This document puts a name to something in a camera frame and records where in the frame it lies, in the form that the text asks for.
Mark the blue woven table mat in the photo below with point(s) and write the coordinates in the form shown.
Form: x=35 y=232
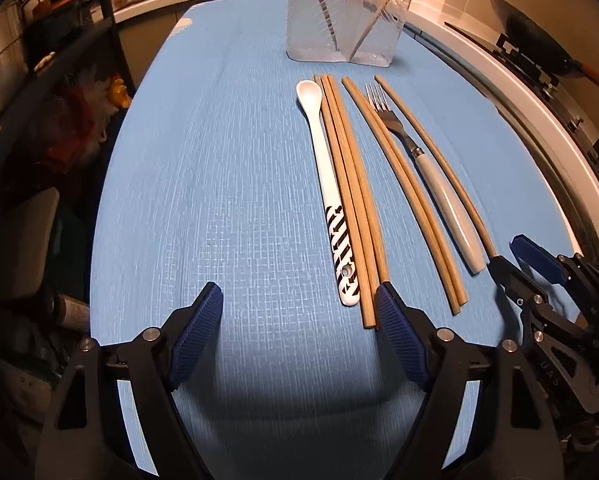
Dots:
x=219 y=185

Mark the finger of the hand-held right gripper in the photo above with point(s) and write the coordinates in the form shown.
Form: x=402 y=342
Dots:
x=517 y=282
x=537 y=257

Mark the clear plastic utensil holder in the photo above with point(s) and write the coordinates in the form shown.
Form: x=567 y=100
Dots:
x=307 y=35

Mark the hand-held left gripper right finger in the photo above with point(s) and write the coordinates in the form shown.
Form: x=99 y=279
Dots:
x=402 y=340

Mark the grey stool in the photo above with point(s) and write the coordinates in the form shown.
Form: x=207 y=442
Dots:
x=27 y=240

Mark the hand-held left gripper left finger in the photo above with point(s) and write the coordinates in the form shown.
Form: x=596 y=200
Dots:
x=194 y=340

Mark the black metal shelf rack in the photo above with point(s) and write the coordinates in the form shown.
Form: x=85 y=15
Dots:
x=104 y=10

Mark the dark striped utensil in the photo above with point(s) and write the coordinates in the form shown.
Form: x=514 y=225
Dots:
x=326 y=15

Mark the red plastic bag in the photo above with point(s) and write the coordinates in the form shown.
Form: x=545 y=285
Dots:
x=72 y=135

